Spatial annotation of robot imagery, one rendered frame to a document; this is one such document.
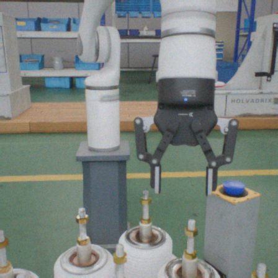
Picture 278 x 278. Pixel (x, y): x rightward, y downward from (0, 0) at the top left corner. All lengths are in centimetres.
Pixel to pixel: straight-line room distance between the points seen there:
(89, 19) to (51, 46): 804
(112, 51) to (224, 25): 598
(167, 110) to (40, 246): 75
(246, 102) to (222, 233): 198
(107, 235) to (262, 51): 208
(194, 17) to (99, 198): 64
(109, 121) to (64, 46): 795
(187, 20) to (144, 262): 38
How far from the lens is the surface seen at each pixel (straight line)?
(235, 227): 64
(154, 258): 59
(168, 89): 42
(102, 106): 89
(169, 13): 44
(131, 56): 873
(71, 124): 237
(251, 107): 260
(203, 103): 42
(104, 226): 99
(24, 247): 110
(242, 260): 70
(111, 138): 91
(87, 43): 86
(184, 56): 42
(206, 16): 44
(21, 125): 245
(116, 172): 92
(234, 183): 66
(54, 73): 508
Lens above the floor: 58
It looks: 16 degrees down
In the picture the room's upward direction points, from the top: straight up
